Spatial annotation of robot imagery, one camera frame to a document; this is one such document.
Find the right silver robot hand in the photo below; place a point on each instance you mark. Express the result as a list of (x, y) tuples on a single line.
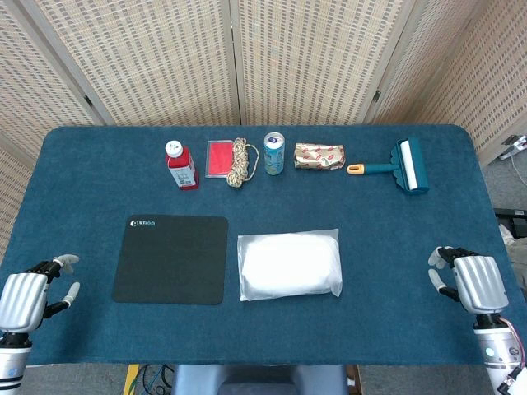
[(479, 284)]

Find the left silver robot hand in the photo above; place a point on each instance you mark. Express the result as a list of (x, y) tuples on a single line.
[(22, 298)]

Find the white towel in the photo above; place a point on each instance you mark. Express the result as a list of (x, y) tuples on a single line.
[(288, 263)]

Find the clear plastic zip bag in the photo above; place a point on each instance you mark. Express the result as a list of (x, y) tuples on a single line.
[(247, 294)]

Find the black box on floor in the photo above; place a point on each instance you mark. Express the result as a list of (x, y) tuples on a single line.
[(512, 222)]

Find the blue felt table cover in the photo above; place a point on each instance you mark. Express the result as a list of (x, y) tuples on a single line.
[(82, 185)]

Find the yellow floor strip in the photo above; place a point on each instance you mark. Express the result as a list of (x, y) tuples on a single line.
[(131, 380)]

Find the teal lint roller orange tip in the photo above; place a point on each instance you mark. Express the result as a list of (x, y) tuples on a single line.
[(407, 164)]

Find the white power strip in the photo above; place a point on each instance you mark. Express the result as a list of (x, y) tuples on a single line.
[(516, 142)]

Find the black mouse pad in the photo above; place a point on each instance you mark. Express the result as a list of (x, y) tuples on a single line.
[(171, 259)]

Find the red juice bottle white cap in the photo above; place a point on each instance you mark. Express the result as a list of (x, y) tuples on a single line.
[(183, 168)]

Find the gold foil snack package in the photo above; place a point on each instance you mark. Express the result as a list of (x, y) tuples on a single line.
[(317, 156)]

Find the black screen hinge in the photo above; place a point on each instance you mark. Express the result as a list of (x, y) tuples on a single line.
[(88, 100), (376, 96)]

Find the woven folding screen panel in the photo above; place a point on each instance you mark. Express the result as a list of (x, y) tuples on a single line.
[(461, 74), (309, 61), (156, 61), (33, 82)]

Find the red card in clear sleeve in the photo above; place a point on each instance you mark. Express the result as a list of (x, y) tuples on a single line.
[(218, 160)]

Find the blue grey robot torso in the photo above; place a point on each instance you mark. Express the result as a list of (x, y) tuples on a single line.
[(259, 380)]

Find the light blue drink can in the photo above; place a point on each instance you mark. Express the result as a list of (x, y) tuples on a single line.
[(273, 158)]

